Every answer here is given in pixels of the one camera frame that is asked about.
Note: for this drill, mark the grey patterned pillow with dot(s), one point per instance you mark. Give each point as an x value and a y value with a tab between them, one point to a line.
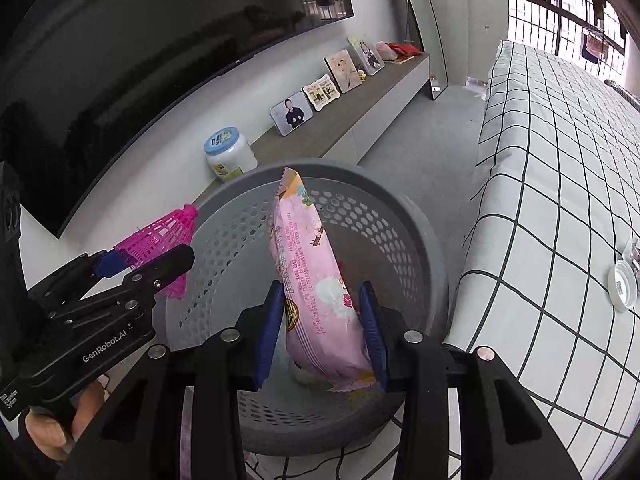
625	92

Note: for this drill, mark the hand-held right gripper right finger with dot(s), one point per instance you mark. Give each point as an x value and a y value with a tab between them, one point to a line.
372	330

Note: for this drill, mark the white tall cabinet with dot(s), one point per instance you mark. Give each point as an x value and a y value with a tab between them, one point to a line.
487	50

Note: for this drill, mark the black flat television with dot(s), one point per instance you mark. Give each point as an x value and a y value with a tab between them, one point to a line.
150	60

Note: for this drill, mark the red packets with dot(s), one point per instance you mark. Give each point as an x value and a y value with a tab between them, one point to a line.
406	49

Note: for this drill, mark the pink snack packet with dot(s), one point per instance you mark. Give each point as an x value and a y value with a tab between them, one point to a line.
310	280

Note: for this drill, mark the grey perforated plastic basket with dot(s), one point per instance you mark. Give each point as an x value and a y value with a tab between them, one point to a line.
410	230

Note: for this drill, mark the white jar with blue lid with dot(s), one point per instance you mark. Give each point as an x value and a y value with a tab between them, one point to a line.
230	152

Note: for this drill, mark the white round lid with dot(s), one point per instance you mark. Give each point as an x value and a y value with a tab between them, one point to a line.
622	285

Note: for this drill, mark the bed with checked sheet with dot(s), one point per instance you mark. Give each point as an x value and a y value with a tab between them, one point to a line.
550	185

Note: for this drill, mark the square wooden photo frame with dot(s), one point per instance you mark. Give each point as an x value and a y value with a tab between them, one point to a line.
342	71

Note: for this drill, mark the portrait photo frame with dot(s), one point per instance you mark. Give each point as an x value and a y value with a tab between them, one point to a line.
292	114

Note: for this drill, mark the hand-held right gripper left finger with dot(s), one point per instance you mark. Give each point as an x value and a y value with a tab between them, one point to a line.
270	330

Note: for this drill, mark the person's left hand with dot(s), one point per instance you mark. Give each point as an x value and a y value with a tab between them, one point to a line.
50	430

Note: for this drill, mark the clear plastic wrapper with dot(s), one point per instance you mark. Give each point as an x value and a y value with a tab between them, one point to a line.
632	250

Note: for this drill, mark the scalloped photo frame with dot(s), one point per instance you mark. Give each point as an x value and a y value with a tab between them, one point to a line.
322	92

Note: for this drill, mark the person's left forearm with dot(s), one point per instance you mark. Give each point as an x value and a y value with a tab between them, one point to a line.
25	460

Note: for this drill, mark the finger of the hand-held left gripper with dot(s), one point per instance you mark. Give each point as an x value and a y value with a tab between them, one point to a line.
165	266
107	264

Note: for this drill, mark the small yellow figurine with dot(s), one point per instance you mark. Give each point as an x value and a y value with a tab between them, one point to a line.
361	76

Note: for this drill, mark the clear plastic bottle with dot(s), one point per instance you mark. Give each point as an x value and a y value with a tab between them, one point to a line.
477	87

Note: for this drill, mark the black window grille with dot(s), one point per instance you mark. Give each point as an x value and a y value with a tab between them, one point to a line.
540	15

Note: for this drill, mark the pink plush item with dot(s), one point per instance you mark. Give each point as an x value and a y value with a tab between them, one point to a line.
385	50

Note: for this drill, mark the grey low cabinet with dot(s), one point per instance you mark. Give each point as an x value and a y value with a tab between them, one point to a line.
350	110

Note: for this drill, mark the pink plastic shuttlecock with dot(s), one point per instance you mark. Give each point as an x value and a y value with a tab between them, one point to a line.
165	230

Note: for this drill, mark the tilted white photo frame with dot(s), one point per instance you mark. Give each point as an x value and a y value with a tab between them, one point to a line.
367	55

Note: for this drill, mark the tall leaning mirror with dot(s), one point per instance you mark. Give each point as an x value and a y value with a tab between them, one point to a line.
425	20

